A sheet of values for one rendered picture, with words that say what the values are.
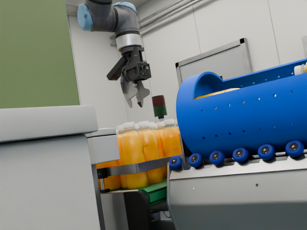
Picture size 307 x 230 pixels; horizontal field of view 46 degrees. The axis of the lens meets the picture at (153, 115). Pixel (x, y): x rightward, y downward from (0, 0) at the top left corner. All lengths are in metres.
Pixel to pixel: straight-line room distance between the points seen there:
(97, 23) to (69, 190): 0.86
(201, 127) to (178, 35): 4.72
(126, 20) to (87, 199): 0.91
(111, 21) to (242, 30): 3.85
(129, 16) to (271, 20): 3.64
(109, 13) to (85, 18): 0.09
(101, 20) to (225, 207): 0.73
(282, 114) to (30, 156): 0.65
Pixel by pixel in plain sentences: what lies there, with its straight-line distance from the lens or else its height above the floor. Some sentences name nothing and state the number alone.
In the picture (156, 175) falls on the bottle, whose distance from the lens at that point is 1.21.
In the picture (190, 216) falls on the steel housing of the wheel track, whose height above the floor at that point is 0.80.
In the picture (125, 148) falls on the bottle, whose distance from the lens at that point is 1.16.
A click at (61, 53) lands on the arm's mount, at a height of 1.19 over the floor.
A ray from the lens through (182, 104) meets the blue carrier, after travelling 1.09.
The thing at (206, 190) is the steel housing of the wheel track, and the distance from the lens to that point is 1.08.
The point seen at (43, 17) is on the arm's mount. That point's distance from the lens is 0.60.
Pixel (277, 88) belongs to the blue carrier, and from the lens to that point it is 0.95.
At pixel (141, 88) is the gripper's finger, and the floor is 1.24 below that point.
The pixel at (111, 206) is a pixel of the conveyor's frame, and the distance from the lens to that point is 1.20.
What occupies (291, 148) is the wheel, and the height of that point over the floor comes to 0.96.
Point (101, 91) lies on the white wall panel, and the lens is 6.32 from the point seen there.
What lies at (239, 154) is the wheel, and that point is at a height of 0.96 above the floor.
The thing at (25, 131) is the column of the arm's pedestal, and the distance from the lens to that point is 0.47.
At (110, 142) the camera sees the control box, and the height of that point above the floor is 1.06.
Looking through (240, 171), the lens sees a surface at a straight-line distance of 1.03.
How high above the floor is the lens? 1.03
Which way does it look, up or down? 5 degrees up
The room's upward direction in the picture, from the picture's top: 9 degrees counter-clockwise
